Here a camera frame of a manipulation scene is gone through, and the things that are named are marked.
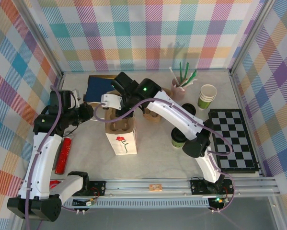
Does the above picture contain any blue paper napkin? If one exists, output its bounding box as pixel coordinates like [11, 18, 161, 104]
[84, 76, 120, 103]

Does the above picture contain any white flower paper bag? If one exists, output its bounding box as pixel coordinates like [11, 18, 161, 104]
[90, 102, 138, 156]

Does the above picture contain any green cup with lid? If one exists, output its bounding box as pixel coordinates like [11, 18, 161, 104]
[171, 127, 188, 142]

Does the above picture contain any pink straw holder cup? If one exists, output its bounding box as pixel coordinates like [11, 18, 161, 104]
[171, 78, 187, 100]

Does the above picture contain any white stirrer stick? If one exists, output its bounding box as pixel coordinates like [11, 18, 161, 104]
[169, 67, 180, 85]

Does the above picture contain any red glitter toy microphone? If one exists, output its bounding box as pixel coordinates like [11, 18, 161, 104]
[55, 137, 73, 174]

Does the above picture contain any cardboard napkin box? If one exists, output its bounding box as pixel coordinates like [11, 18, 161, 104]
[82, 74, 122, 104]

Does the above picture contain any stack of black cup lids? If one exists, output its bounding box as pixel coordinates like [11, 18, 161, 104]
[181, 103, 196, 119]

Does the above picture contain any green-tipped wrapped straw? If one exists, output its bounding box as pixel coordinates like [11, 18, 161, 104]
[185, 70, 197, 86]

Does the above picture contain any stack of green paper cups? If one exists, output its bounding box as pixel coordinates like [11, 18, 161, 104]
[197, 84, 218, 110]

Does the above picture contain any small connector board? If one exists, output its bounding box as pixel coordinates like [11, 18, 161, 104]
[209, 196, 230, 205]
[72, 198, 97, 207]

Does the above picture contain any black white chessboard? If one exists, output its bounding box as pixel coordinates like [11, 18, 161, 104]
[207, 109, 259, 173]

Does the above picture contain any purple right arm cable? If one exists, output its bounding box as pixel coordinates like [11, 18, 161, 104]
[95, 99, 237, 213]

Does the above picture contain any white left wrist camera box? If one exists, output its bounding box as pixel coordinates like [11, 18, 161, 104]
[70, 89, 83, 108]

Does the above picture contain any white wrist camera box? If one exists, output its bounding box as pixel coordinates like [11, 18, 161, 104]
[70, 89, 83, 108]
[100, 93, 122, 111]

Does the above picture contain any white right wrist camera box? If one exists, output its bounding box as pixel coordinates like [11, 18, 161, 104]
[100, 93, 122, 111]

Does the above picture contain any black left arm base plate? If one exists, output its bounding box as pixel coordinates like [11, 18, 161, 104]
[84, 180, 107, 197]

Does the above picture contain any aluminium frame post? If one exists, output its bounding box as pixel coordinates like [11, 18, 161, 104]
[229, 0, 277, 76]
[20, 0, 65, 79]

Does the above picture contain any slotted grey cable duct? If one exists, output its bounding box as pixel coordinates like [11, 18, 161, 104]
[61, 200, 210, 209]

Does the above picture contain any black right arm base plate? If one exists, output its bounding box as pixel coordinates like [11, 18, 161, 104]
[190, 178, 235, 195]

